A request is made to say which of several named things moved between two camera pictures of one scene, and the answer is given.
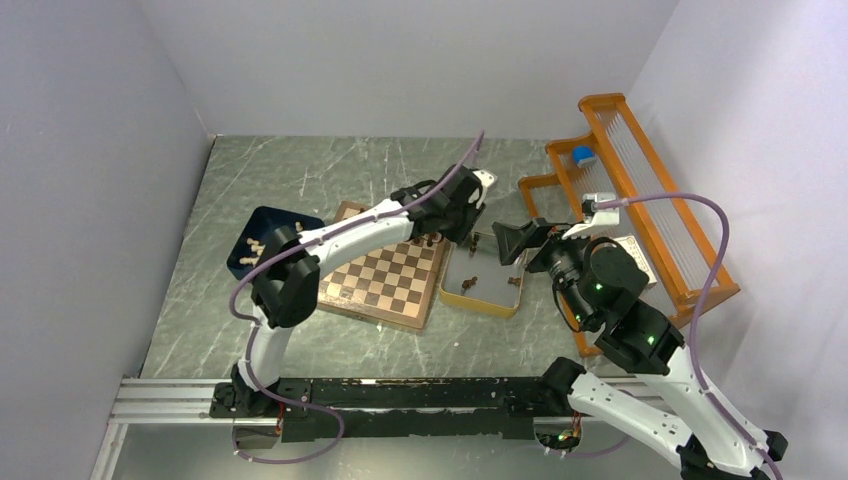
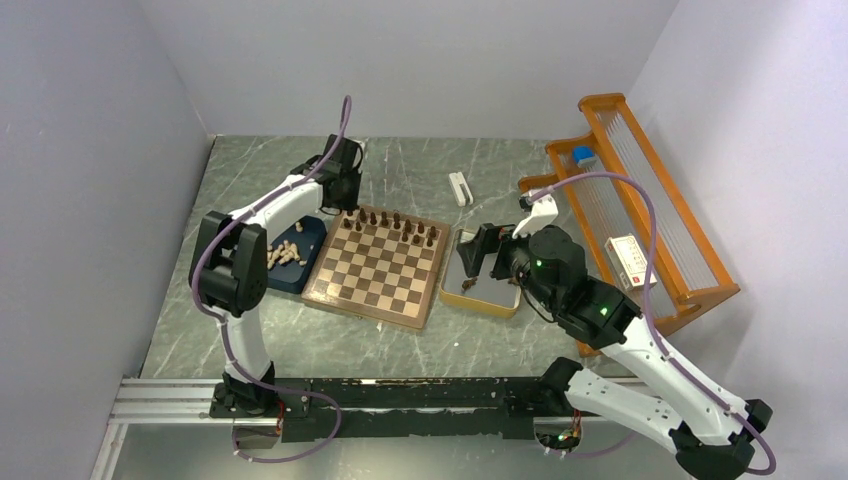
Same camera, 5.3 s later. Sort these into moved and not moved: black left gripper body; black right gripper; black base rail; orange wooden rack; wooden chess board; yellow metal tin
Moved: black right gripper; black left gripper body
Not moved: yellow metal tin; wooden chess board; orange wooden rack; black base rail
